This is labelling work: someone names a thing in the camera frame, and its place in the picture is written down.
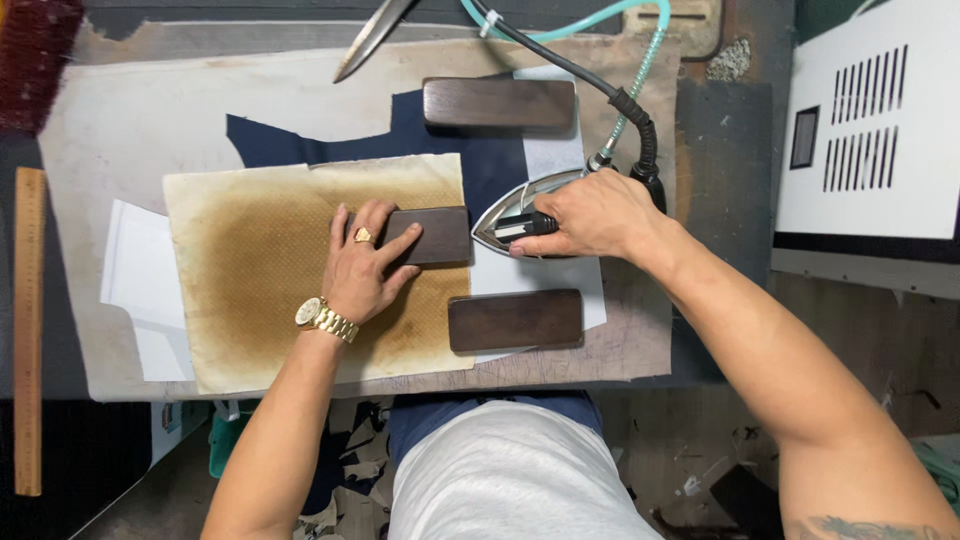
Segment person's right hand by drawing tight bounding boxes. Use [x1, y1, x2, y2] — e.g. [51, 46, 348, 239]
[509, 168, 666, 261]

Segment person's left hand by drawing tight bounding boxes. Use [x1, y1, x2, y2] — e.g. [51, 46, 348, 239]
[322, 198, 426, 326]

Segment silver steam iron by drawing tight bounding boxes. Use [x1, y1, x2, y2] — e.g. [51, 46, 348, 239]
[470, 166, 601, 261]

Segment short dark wooden block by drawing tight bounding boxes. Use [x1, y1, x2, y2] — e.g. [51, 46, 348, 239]
[345, 206, 473, 268]

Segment gold wristwatch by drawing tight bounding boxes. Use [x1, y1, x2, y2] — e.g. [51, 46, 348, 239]
[294, 295, 362, 345]

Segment white interfacing sheet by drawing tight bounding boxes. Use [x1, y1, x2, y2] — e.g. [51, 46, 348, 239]
[468, 63, 608, 366]

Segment scorched beige pressing cloth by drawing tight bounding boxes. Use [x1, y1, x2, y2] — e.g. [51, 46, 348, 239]
[162, 153, 478, 397]

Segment navy blue fabric piece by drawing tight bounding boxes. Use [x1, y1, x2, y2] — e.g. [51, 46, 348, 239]
[225, 88, 531, 228]

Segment long dark wooden block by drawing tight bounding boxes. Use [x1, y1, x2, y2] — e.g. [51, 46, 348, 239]
[421, 76, 578, 135]
[447, 288, 585, 354]

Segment heap of fabric scraps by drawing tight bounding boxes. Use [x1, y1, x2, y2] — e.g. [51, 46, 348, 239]
[292, 397, 396, 540]

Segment grey speckled stone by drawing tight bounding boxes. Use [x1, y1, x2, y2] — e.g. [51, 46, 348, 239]
[704, 37, 753, 84]

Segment tan metal plate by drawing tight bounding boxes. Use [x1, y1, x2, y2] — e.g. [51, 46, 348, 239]
[624, 0, 726, 63]

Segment white paper sheet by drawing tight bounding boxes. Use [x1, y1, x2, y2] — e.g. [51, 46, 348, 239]
[99, 198, 197, 384]

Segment green plastic bin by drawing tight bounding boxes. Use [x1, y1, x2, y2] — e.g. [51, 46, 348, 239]
[207, 399, 261, 481]

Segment metal scissors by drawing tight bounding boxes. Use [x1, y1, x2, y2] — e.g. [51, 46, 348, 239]
[333, 0, 418, 84]

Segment person's white shirt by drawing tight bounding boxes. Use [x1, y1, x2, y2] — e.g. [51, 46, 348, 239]
[387, 399, 666, 540]

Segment stained beige ironing pad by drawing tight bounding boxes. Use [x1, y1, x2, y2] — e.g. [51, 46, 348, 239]
[38, 33, 683, 404]

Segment white vented machine housing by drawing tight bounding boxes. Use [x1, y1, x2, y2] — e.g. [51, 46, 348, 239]
[771, 0, 960, 265]

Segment wooden ruler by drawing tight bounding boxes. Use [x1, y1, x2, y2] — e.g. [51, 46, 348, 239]
[12, 166, 48, 498]

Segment red bristle brush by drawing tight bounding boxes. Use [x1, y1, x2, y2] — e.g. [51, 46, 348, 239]
[0, 0, 86, 138]

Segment teal steam hose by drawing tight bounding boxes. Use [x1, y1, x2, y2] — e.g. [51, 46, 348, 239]
[458, 0, 672, 175]

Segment black iron power cord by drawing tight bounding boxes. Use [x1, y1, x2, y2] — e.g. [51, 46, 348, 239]
[468, 0, 668, 216]

